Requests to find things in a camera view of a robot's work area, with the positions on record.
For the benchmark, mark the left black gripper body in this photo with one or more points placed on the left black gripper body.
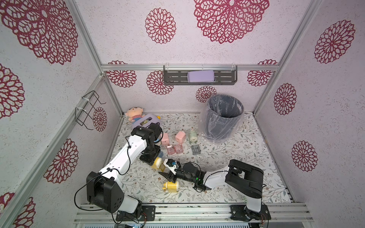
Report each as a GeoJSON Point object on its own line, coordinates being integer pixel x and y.
{"type": "Point", "coordinates": [150, 154]}

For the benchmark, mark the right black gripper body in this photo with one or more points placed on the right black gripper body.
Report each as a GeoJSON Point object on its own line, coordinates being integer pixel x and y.
{"type": "Point", "coordinates": [177, 171]}

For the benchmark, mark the yellow pencil sharpener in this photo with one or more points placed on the yellow pencil sharpener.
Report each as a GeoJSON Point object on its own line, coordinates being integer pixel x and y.
{"type": "Point", "coordinates": [172, 187]}
{"type": "Point", "coordinates": [158, 165]}

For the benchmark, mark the pink pencil sharpener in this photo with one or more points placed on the pink pencil sharpener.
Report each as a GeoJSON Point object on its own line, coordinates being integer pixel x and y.
{"type": "Point", "coordinates": [180, 137]}
{"type": "Point", "coordinates": [165, 140]}

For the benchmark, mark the grey sharpener shavings tray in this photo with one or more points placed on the grey sharpener shavings tray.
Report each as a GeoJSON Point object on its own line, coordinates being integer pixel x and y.
{"type": "Point", "coordinates": [196, 149]}

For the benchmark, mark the pink clear shavings tray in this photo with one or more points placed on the pink clear shavings tray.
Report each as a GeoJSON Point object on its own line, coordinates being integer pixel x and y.
{"type": "Point", "coordinates": [179, 148]}
{"type": "Point", "coordinates": [171, 150]}

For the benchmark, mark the green pencil sharpener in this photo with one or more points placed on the green pencil sharpener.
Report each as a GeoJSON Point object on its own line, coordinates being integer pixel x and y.
{"type": "Point", "coordinates": [193, 137]}

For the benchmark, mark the clear plastic bin liner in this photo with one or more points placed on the clear plastic bin liner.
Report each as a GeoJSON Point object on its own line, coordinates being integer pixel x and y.
{"type": "Point", "coordinates": [219, 125]}

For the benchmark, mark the grey trash bin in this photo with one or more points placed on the grey trash bin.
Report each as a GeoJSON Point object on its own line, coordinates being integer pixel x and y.
{"type": "Point", "coordinates": [223, 118]}

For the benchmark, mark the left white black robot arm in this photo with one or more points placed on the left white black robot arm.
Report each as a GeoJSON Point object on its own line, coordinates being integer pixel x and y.
{"type": "Point", "coordinates": [104, 188]}

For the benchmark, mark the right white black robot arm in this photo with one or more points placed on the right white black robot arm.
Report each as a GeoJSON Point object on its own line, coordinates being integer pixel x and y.
{"type": "Point", "coordinates": [243, 177]}

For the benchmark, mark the purple tissue box toy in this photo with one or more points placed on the purple tissue box toy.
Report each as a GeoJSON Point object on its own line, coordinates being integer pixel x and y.
{"type": "Point", "coordinates": [146, 121]}

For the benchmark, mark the plush doll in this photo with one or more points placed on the plush doll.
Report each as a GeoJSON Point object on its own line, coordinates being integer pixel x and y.
{"type": "Point", "coordinates": [134, 114]}

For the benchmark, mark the purple soap box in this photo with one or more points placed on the purple soap box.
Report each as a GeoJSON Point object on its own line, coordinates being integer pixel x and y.
{"type": "Point", "coordinates": [204, 76]}

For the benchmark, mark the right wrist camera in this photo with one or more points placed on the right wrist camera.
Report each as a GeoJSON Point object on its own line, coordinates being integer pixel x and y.
{"type": "Point", "coordinates": [172, 165]}

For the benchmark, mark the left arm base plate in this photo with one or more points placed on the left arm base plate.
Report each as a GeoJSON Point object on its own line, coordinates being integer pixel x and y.
{"type": "Point", "coordinates": [142, 213]}

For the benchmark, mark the dark grey wall shelf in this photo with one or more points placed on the dark grey wall shelf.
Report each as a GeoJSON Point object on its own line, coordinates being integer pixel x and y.
{"type": "Point", "coordinates": [177, 76]}

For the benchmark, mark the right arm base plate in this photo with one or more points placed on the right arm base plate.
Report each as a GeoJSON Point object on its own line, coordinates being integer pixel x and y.
{"type": "Point", "coordinates": [242, 213]}

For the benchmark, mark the black wire wall rack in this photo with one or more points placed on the black wire wall rack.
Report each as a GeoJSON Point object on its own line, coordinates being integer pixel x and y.
{"type": "Point", "coordinates": [82, 114]}

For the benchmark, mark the aluminium front rail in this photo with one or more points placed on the aluminium front rail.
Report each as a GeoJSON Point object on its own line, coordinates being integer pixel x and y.
{"type": "Point", "coordinates": [199, 215]}

